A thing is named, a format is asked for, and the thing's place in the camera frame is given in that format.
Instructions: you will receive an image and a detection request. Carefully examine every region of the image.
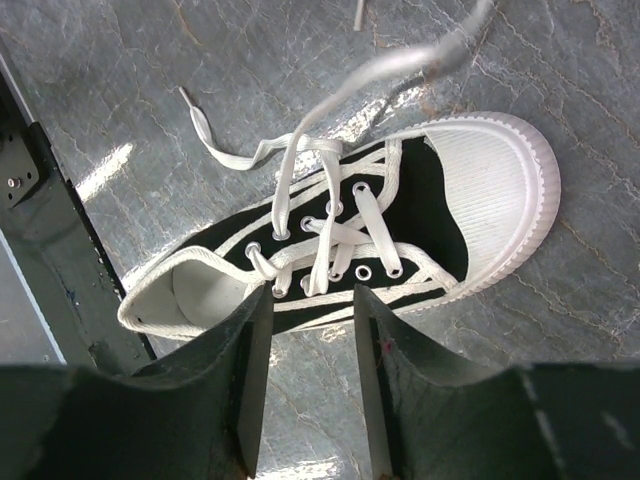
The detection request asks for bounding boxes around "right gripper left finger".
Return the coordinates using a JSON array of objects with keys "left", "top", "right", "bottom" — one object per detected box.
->
[{"left": 1, "top": 285, "right": 274, "bottom": 479}]

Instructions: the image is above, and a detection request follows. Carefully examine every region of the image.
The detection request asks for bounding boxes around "black white sneaker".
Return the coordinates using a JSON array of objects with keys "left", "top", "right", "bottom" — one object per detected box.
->
[{"left": 117, "top": 1, "right": 561, "bottom": 340}]

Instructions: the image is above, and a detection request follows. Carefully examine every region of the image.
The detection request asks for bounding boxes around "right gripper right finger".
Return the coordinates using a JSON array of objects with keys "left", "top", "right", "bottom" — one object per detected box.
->
[{"left": 354, "top": 285, "right": 639, "bottom": 479}]

